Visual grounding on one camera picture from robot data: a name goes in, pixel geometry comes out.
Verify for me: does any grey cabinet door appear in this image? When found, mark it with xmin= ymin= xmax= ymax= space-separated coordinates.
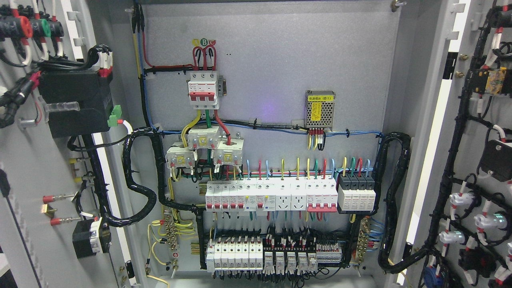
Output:
xmin=378 ymin=0 xmax=511 ymax=288
xmin=1 ymin=0 xmax=142 ymax=288

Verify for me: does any white current transformer group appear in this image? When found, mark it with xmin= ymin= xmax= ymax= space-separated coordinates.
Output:
xmin=165 ymin=125 xmax=244 ymax=168

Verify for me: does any white breaker row left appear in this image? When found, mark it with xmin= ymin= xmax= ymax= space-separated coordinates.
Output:
xmin=205 ymin=179 xmax=277 ymax=212

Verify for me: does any white breaker row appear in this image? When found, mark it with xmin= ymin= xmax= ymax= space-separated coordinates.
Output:
xmin=205 ymin=179 xmax=277 ymax=212
xmin=206 ymin=236 xmax=264 ymax=274

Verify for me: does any white socket module row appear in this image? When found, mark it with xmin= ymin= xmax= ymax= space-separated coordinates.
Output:
xmin=275 ymin=178 xmax=307 ymax=211

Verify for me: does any metal mesh power supply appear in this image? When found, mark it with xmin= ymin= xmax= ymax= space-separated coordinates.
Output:
xmin=305 ymin=90 xmax=335 ymax=129

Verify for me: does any black white surge protector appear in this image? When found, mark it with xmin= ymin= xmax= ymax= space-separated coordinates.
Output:
xmin=338 ymin=174 xmax=376 ymax=214

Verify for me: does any white lower breaker row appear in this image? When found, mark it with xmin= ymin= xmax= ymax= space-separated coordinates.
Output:
xmin=206 ymin=236 xmax=264 ymax=274

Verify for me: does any black digital power meter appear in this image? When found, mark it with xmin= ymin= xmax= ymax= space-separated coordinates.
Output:
xmin=38 ymin=70 xmax=122 ymax=138

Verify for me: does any main red handle breaker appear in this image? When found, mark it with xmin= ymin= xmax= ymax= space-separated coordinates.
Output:
xmin=187 ymin=71 xmax=219 ymax=110

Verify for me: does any red handle circuit breaker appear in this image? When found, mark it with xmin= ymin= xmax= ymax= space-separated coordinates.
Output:
xmin=306 ymin=178 xmax=338 ymax=212

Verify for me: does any black wire loom right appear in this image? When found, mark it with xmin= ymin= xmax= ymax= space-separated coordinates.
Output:
xmin=376 ymin=132 xmax=412 ymax=275

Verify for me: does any black wire loom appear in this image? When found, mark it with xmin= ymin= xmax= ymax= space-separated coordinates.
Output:
xmin=376 ymin=132 xmax=412 ymax=275
xmin=82 ymin=127 xmax=206 ymax=270

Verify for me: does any black wire loom left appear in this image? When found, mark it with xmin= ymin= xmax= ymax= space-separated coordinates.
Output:
xmin=82 ymin=127 xmax=206 ymax=270

